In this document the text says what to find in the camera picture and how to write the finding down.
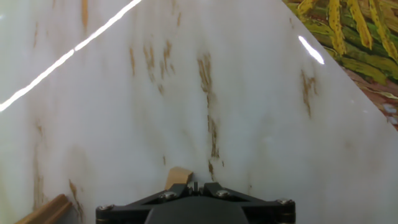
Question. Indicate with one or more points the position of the white marble pattern sheet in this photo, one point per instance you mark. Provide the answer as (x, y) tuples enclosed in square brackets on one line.
[(248, 124)]

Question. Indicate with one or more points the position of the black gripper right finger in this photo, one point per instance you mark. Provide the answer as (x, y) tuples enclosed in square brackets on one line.
[(222, 194)]

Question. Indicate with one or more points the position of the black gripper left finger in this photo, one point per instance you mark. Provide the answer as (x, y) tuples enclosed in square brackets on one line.
[(168, 194)]

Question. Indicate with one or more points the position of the small wooden cube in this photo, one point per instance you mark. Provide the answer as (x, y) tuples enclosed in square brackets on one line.
[(177, 177)]

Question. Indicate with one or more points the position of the yellow green painted mat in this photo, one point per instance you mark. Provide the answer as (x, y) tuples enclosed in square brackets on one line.
[(357, 40)]

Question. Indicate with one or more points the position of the wooden picture frame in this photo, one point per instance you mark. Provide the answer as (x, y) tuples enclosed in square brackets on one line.
[(46, 211)]

